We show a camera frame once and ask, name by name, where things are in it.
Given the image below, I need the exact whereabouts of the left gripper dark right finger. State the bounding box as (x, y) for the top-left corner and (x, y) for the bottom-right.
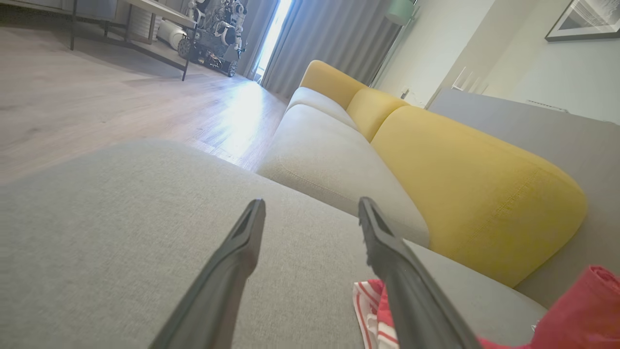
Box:
(358, 196), (480, 349)

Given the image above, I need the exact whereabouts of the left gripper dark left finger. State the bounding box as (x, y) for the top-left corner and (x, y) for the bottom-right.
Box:
(150, 198), (266, 349)

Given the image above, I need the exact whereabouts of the red basketball jersey white trim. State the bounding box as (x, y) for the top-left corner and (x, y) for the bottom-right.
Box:
(353, 264), (620, 349)

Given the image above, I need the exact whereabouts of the large yellow back cushion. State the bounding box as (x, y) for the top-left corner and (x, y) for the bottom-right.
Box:
(371, 106), (588, 287)

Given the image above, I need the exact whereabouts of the light grey sofa seat cushion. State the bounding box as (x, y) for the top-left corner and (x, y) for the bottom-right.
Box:
(286, 86), (360, 131)
(256, 103), (432, 249)

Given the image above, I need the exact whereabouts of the wheeled robot with white parts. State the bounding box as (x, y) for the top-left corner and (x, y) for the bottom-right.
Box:
(177, 0), (248, 78)

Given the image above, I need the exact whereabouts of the white round appliance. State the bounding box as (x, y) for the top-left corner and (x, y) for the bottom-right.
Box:
(157, 19), (188, 50)

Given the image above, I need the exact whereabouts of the grey curtain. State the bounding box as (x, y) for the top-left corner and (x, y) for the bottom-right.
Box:
(237, 0), (405, 100)

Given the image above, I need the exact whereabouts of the white slatted basket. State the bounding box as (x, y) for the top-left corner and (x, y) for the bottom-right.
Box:
(128, 6), (156, 42)

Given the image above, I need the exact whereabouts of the table with black metal legs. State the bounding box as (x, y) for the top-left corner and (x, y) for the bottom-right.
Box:
(0, 0), (199, 81)

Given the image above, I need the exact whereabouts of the pale green lamp shade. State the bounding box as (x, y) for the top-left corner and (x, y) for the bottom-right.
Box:
(385, 0), (417, 26)

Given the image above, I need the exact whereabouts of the black framed picture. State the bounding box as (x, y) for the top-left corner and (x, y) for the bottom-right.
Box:
(545, 0), (620, 42)

